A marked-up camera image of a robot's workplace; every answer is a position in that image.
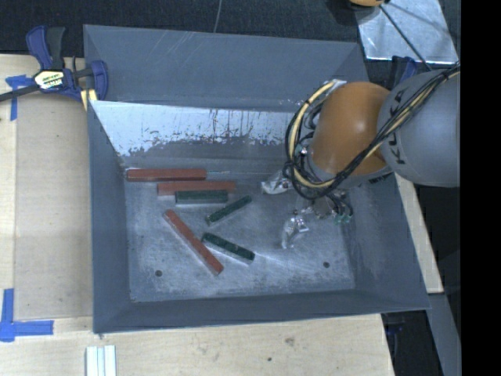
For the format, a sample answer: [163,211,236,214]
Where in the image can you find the red-brown flat block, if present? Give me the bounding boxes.
[162,208,225,277]
[156,180,238,197]
[125,168,209,183]

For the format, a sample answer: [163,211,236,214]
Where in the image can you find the grey metal bin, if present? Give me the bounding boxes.
[81,23,432,334]

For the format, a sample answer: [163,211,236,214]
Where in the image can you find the dark green flat block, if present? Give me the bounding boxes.
[200,232,257,266]
[174,190,230,208]
[205,194,254,227]

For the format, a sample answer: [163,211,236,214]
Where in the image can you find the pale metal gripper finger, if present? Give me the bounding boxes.
[280,215,311,250]
[261,172,292,196]

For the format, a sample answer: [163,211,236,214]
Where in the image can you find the pale wood board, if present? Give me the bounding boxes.
[13,56,96,321]

